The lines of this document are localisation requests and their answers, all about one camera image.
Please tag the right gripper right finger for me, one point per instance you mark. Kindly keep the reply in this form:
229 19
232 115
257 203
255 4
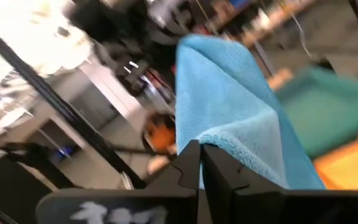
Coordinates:
235 202

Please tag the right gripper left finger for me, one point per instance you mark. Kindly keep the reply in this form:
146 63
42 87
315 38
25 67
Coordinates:
166 202

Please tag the bright blue microfiber towel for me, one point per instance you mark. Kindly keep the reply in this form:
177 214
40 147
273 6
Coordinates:
228 102

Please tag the orange microfiber towel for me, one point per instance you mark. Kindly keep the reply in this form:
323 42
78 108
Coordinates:
350 165

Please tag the person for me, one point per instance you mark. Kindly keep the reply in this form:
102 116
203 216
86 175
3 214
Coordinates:
160 137

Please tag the teal plastic bin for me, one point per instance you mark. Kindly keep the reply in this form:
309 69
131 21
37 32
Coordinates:
325 112

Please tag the black table frame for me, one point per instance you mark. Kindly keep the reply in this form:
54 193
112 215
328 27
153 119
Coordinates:
57 102

